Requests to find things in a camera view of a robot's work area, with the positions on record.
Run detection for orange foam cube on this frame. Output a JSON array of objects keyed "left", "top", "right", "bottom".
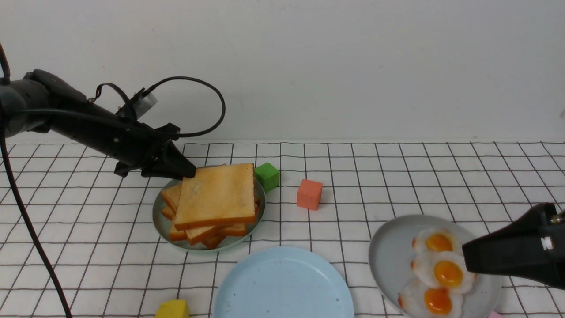
[{"left": 296, "top": 179, "right": 323, "bottom": 211}]

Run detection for grey plate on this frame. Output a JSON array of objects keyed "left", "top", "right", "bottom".
[{"left": 369, "top": 215, "right": 502, "bottom": 318}]

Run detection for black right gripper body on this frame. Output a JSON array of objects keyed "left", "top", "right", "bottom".
[{"left": 462, "top": 203, "right": 565, "bottom": 290}]

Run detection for green plate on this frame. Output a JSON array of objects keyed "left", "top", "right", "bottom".
[{"left": 153, "top": 175, "right": 266, "bottom": 252}]

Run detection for fried egg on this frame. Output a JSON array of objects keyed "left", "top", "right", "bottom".
[
  {"left": 398, "top": 279, "right": 464, "bottom": 318},
  {"left": 411, "top": 228, "right": 463, "bottom": 255},
  {"left": 411, "top": 251, "right": 476, "bottom": 294}
]

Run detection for yellow foam block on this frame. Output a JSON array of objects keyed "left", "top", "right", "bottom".
[{"left": 154, "top": 299, "right": 190, "bottom": 318}]

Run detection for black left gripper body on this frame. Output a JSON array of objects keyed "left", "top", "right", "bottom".
[{"left": 104, "top": 125, "right": 181, "bottom": 178}]

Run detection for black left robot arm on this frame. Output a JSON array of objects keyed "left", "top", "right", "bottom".
[{"left": 1, "top": 70, "right": 196, "bottom": 180}]

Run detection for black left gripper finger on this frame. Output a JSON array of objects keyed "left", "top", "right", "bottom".
[{"left": 154, "top": 144, "right": 196, "bottom": 180}]

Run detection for green foam cube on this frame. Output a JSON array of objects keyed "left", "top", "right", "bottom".
[{"left": 255, "top": 162, "right": 280, "bottom": 193}]

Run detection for toast slice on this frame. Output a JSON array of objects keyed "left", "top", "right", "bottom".
[
  {"left": 161, "top": 206, "right": 248, "bottom": 246},
  {"left": 161, "top": 206, "right": 227, "bottom": 250},
  {"left": 174, "top": 163, "right": 256, "bottom": 230},
  {"left": 161, "top": 183, "right": 261, "bottom": 246}
]

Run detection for light blue plate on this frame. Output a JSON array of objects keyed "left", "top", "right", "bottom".
[{"left": 212, "top": 247, "right": 355, "bottom": 318}]

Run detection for white grid tablecloth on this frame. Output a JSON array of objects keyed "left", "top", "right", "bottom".
[{"left": 7, "top": 142, "right": 565, "bottom": 318}]

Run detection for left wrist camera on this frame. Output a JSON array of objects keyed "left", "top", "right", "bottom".
[{"left": 132, "top": 89, "right": 158, "bottom": 120}]

